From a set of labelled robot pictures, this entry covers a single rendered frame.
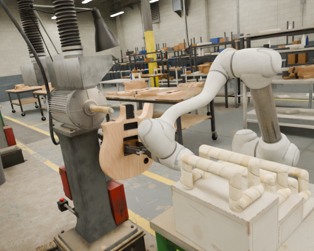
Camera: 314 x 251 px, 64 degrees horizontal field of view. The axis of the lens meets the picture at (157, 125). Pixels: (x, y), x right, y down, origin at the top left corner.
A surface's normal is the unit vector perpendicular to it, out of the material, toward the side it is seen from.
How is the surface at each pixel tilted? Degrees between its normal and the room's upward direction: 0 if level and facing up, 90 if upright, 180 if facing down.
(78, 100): 85
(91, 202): 90
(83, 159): 90
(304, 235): 0
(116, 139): 90
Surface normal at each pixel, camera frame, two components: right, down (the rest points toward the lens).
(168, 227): -0.11, -0.96
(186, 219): -0.77, 0.25
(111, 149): 0.68, 0.11
